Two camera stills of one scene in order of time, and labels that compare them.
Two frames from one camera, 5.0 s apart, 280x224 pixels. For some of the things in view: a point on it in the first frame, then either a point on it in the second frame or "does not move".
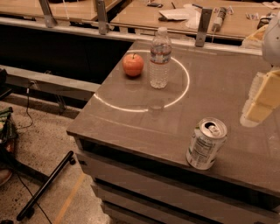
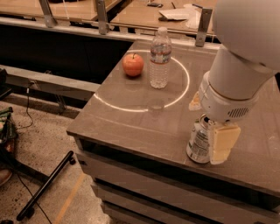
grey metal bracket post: [102, 17] does not move
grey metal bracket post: [49, 18] does not move
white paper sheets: [189, 12] does not move
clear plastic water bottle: [160, 59] does not move
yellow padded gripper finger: [263, 98] → [223, 138]
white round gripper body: [272, 44] → [224, 105]
